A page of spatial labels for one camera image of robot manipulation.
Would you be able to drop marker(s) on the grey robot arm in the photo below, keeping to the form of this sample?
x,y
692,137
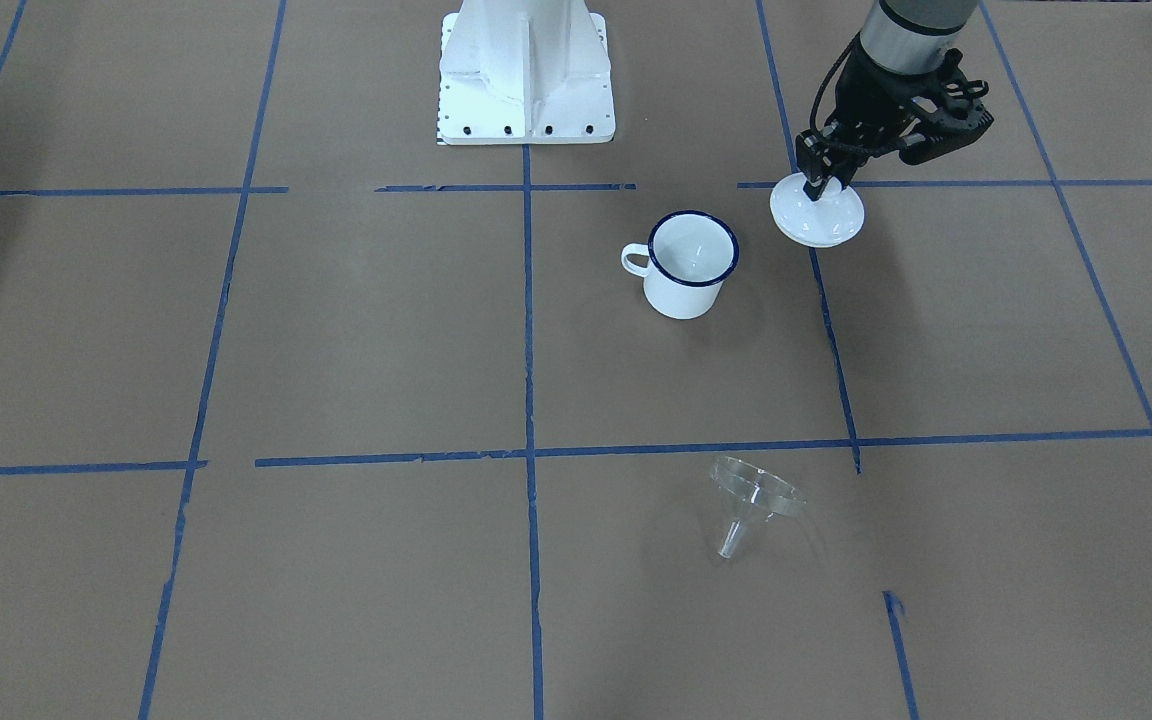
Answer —
x,y
910,37

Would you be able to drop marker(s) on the white enamel mug blue rim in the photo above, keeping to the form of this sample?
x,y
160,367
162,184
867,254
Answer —
x,y
688,256

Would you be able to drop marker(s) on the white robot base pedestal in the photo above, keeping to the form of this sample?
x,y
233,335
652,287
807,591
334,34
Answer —
x,y
516,72

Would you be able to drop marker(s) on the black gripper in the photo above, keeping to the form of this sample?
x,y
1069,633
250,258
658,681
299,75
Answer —
x,y
869,108

